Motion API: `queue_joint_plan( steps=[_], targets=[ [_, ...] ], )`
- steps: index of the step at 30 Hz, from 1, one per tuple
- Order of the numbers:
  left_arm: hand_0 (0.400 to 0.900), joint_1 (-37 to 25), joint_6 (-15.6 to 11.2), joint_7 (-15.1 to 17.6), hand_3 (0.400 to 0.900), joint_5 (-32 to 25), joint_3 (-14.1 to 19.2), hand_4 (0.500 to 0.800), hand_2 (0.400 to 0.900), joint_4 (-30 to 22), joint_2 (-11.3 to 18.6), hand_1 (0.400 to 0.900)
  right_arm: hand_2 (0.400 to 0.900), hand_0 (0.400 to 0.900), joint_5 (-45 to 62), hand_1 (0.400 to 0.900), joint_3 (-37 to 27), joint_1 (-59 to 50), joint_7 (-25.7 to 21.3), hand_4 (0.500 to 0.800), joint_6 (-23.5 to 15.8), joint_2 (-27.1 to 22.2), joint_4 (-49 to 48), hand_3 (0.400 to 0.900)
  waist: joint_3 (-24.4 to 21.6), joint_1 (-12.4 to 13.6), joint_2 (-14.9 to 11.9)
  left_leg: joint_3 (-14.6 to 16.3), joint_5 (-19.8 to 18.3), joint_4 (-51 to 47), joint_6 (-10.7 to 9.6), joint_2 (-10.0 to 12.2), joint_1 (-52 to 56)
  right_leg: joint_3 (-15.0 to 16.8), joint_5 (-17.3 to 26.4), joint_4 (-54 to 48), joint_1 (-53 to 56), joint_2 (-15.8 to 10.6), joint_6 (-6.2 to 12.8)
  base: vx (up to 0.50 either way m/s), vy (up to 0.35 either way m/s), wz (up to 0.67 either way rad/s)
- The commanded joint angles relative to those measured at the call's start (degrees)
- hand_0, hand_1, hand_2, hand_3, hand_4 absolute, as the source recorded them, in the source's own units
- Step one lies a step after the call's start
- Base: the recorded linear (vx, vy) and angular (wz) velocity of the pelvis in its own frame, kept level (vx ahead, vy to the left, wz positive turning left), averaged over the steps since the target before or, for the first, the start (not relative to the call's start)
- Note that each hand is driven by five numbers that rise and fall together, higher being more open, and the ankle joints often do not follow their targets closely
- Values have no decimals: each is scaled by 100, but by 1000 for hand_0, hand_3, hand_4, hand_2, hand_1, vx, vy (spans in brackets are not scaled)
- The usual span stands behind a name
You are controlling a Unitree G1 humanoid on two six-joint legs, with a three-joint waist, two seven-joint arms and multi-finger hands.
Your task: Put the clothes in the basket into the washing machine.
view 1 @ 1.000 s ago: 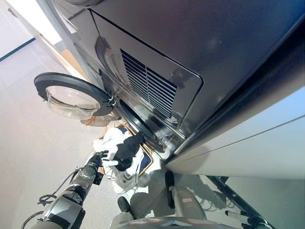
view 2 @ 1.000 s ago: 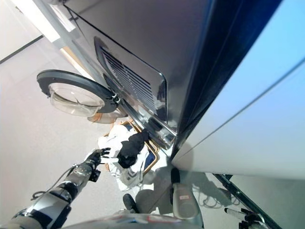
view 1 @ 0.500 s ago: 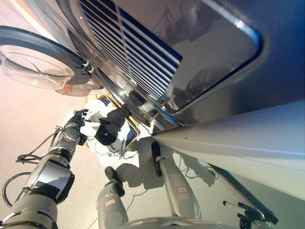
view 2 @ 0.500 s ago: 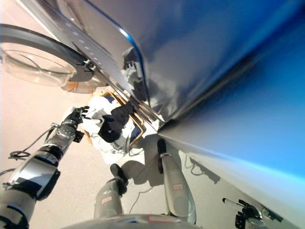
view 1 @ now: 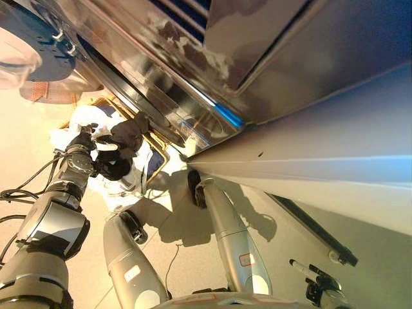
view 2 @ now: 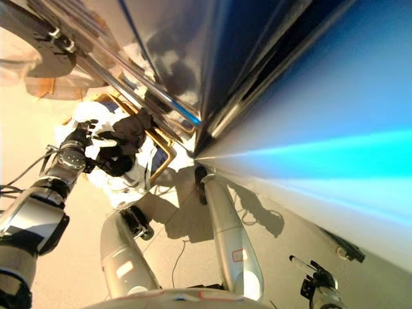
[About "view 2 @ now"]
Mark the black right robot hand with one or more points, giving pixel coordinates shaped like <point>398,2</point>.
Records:
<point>318,278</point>

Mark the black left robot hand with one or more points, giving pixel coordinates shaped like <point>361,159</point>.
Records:
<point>77,136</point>

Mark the black garment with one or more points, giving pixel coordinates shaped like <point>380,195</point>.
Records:
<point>128,135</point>

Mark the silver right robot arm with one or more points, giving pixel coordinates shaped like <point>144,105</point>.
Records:
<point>330,301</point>

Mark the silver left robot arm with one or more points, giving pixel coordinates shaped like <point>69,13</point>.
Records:
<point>29,212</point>

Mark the dark grey washing machine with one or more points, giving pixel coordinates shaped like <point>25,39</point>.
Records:
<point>180,42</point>

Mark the beige round container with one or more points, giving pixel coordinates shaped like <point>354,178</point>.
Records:
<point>64,87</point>

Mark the white garment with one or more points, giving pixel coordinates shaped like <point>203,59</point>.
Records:
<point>128,193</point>

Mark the navy blue cloth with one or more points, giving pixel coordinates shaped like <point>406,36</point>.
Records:
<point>160,159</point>

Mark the round glass washer door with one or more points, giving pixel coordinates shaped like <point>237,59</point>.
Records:
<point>48,54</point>

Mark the silver right robot leg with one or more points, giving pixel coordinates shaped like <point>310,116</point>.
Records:
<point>231,238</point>

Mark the silver robot leg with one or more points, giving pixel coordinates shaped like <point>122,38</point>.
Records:
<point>122,254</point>
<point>231,238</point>

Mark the silver left robot leg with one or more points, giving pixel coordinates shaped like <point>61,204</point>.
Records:
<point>122,254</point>

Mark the grey robot torso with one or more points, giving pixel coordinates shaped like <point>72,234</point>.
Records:
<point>177,299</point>

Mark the small black wall latch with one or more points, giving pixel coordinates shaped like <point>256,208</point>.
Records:
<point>352,251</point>

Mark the wooden frame laundry basket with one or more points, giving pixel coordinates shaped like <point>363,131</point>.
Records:
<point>172,154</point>

